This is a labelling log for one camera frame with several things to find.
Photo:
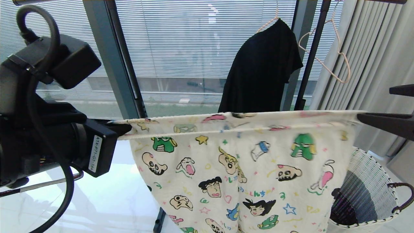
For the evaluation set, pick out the black garment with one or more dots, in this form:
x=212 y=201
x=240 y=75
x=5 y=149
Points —
x=258 y=81

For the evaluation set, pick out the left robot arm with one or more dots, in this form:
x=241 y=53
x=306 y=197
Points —
x=48 y=184

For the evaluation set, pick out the pink clothes hanger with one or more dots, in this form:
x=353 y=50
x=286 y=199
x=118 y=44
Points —
x=266 y=23
x=323 y=65

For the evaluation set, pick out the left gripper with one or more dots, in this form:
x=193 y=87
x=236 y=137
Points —
x=100 y=149

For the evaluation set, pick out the white laundry basket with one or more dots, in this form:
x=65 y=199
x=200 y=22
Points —
x=372 y=181

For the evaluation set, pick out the cream printed garment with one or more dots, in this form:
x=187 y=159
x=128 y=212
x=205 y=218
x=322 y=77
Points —
x=242 y=178

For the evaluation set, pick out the black clothes rack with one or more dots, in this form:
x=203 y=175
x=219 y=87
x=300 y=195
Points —
x=312 y=64

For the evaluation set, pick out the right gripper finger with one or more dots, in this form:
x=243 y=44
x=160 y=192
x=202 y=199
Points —
x=388 y=124
x=402 y=90

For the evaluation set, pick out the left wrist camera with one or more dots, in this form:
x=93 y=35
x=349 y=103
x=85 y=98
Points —
x=71 y=61

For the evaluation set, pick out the beige curtain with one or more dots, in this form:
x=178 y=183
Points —
x=372 y=48

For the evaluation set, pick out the window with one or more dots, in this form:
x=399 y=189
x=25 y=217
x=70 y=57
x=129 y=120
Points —
x=194 y=38

